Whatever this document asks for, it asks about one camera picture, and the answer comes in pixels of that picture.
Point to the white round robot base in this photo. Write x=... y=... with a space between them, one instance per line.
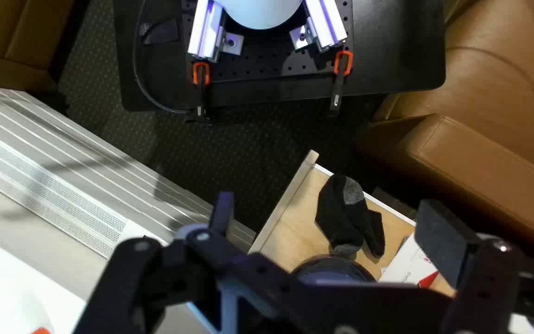
x=261 y=14

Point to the white brochure with red logo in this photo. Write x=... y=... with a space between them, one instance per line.
x=411 y=266

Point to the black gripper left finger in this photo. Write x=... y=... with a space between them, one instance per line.
x=144 y=279

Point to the right orange black clamp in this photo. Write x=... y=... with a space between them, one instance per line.
x=342 y=70

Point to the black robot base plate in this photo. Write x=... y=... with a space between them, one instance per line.
x=398 y=47

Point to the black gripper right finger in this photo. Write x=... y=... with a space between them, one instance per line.
x=493 y=277

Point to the dark blue round object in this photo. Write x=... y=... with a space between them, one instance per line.
x=333 y=268

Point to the brown leather sofa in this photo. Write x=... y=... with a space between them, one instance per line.
x=472 y=140

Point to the black cloth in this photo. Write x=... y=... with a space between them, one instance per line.
x=346 y=220

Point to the wooden tray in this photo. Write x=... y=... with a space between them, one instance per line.
x=292 y=235

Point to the orange black clamp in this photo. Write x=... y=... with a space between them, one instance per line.
x=342 y=70
x=202 y=79

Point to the left orange black clamp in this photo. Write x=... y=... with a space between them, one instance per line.
x=202 y=79

